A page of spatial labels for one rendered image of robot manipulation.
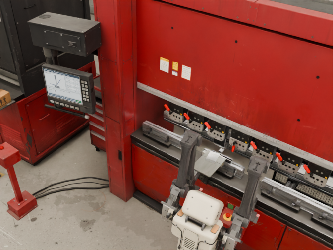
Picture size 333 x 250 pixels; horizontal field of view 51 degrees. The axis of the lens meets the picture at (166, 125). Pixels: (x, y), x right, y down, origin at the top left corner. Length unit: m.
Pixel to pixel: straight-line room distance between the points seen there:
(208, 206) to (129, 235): 1.67
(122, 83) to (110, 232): 1.53
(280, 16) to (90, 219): 2.65
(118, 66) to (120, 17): 0.40
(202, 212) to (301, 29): 1.20
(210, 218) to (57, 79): 1.69
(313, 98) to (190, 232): 1.12
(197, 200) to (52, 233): 2.00
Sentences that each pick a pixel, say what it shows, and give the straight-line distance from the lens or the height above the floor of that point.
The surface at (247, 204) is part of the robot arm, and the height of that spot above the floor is 1.38.
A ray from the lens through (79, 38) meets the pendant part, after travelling 2.74.
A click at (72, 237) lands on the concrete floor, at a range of 3.69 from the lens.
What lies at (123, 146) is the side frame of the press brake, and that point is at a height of 0.80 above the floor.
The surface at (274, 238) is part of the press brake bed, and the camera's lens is 3.09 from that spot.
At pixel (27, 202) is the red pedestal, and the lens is 3.94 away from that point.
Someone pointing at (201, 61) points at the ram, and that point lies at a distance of 2.63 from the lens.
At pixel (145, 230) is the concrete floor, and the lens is 3.67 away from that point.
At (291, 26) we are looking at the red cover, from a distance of 2.25.
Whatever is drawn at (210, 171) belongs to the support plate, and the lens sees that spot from 2.83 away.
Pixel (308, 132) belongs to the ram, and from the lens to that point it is 2.50.
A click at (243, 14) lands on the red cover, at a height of 2.21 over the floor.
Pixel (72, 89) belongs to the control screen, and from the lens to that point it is 2.98.
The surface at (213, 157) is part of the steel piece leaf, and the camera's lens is 2.95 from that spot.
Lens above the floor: 2.94
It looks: 36 degrees down
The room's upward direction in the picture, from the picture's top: 3 degrees clockwise
